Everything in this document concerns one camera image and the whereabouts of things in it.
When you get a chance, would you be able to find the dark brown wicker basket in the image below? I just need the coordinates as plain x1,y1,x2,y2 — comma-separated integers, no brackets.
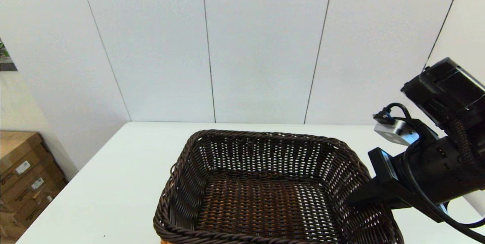
153,130,404,244

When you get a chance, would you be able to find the brown cardboard box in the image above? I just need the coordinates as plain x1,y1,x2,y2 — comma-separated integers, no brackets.
0,163,68,214
0,130,57,188
0,183,69,244

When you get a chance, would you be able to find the green plant on dark ledge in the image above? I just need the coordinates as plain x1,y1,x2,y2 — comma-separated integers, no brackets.
0,39,18,72

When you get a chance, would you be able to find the black looped gripper cable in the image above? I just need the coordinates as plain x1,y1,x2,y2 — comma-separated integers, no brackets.
441,203,485,229

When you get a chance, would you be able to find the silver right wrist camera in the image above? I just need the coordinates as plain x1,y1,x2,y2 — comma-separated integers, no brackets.
374,118,420,146

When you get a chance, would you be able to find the short black camera cable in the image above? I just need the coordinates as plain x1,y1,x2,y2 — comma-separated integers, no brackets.
373,103,416,124

